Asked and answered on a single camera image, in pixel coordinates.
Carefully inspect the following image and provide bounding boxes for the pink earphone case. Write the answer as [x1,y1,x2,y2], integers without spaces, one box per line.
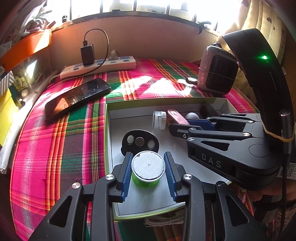
[166,109,190,125]

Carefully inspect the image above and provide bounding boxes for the white ball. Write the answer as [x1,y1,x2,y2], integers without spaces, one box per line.
[185,112,200,120]

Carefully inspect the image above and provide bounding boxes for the black disc with magnets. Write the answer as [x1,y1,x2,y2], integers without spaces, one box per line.
[121,129,159,156]

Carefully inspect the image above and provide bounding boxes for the white green spool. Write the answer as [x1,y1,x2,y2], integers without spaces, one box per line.
[132,151,166,188]

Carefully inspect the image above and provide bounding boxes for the white usb cable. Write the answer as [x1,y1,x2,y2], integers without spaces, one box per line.
[143,209,186,227]

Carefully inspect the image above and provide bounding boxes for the person's right hand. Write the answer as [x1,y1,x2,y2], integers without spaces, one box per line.
[248,183,282,201]

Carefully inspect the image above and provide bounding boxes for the green shallow cardboard box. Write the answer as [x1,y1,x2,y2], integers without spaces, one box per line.
[105,97,237,220]

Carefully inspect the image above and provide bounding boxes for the small black heater plug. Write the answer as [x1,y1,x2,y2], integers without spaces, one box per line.
[186,77,198,85]

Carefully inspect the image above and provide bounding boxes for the pink black mini heater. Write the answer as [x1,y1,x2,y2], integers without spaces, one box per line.
[197,43,238,95]

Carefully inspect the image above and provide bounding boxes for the plaid tablecloth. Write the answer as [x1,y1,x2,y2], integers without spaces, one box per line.
[10,58,260,241]

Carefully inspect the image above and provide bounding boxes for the white power strip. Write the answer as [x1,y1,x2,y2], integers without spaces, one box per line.
[60,56,136,80]

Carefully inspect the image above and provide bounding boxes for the white plug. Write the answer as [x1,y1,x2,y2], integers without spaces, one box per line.
[108,49,119,61]

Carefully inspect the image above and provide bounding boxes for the black smartphone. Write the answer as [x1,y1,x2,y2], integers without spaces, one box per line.
[45,78,111,123]

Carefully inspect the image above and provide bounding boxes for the cream heart curtain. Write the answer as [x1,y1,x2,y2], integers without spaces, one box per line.
[215,0,290,70]

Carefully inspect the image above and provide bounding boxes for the black charger adapter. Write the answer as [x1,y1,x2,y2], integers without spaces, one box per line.
[81,45,95,66]

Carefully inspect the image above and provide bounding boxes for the yellow box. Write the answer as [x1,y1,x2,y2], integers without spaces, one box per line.
[0,89,19,147]

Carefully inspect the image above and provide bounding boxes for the striped box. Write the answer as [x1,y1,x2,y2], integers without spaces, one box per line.
[0,71,15,96]

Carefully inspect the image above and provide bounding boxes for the orange planter tray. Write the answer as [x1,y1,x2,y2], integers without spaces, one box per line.
[1,29,52,72]

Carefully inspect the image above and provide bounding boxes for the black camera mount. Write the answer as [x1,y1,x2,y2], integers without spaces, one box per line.
[222,28,293,137]

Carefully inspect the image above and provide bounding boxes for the black charger cable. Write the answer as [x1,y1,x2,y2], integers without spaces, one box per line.
[67,28,110,77]

